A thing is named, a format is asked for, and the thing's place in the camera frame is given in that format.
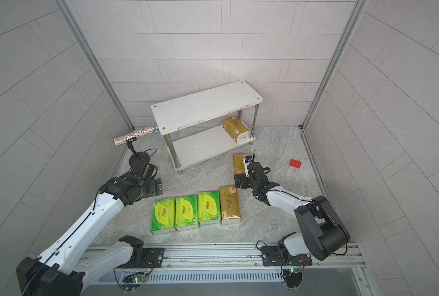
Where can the green tissue pack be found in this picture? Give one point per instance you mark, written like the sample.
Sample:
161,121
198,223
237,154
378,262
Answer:
186,213
209,208
163,216

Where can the red small block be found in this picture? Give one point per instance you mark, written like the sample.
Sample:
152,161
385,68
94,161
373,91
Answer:
295,163

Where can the right green tissue pack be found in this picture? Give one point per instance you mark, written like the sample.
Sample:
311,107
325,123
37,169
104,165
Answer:
209,208

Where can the gold tissue pack on floor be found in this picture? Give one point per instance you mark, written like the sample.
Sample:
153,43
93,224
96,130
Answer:
229,203

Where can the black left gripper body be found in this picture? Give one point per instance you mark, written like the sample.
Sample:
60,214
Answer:
151,189

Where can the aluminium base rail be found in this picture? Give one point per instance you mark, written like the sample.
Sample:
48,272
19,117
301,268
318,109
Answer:
216,263

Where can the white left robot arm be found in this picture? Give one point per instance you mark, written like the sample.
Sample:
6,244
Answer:
60,270

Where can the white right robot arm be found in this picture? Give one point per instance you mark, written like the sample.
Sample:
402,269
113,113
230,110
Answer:
322,232

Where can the gold tissue pack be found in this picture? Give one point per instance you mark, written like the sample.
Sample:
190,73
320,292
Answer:
229,203
236,129
238,161

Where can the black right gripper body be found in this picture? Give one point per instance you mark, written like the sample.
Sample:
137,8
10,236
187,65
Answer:
247,182

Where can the left green tissue pack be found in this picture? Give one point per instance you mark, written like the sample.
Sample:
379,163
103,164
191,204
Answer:
163,216

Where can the middle green tissue pack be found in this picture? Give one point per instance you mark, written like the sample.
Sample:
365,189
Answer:
186,213

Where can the white two-tier shelf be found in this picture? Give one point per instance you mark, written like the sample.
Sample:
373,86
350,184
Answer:
191,110

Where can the glittery microphone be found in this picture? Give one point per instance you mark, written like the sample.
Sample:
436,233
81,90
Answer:
135,134

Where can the black microphone stand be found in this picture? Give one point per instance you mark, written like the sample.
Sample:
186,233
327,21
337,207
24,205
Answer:
137,157

